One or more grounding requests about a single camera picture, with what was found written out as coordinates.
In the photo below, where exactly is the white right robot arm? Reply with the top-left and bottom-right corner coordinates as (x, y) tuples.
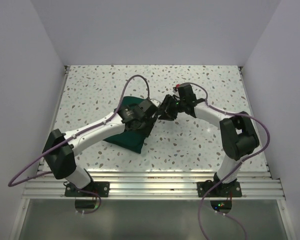
(158, 83), (260, 197)

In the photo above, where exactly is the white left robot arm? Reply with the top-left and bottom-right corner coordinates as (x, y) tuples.
(42, 98), (160, 197)

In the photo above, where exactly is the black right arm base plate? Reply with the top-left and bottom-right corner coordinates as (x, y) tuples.
(196, 180), (243, 198)

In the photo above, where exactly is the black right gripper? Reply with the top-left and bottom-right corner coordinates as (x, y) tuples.
(154, 94), (186, 122)

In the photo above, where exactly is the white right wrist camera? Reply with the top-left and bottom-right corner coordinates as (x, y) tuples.
(172, 84), (180, 98)

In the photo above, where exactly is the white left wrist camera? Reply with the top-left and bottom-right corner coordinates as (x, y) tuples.
(151, 99), (161, 108)

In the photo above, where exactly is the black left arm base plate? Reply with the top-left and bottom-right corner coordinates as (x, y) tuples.
(63, 181), (110, 198)

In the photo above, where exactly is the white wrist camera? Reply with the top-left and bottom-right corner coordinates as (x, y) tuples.
(172, 84), (180, 98)
(151, 99), (161, 108)

